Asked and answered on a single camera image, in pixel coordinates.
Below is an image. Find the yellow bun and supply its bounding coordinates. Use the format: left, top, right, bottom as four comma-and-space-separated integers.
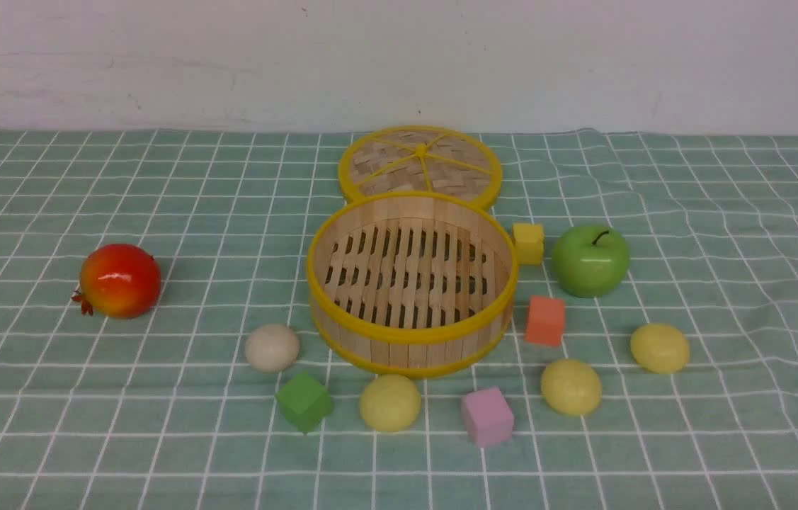
540, 358, 603, 416
359, 374, 422, 433
629, 323, 690, 374

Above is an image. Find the white bun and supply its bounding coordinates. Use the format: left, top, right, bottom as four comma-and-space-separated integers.
244, 324, 300, 373

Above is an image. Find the bamboo steamer tray yellow rim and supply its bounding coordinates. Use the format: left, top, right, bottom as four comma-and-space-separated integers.
306, 193, 520, 378

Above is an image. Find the woven bamboo steamer lid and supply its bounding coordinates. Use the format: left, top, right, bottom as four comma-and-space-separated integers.
338, 125, 503, 210

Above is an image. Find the yellow cube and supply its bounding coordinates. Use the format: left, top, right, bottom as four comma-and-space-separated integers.
512, 222, 547, 266

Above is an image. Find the orange cube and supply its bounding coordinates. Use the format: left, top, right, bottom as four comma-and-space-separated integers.
524, 295, 566, 348

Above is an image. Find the green cube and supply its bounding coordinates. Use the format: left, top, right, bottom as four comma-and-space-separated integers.
275, 372, 334, 434

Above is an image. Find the pink cube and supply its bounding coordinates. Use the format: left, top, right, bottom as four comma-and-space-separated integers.
461, 385, 515, 448

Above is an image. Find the green apple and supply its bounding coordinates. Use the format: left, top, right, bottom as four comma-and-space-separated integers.
550, 223, 629, 298

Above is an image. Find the green checkered tablecloth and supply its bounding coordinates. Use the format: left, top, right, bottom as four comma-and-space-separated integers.
0, 129, 798, 509

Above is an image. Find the red orange pomegranate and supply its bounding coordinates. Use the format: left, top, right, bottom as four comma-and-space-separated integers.
72, 243, 161, 319

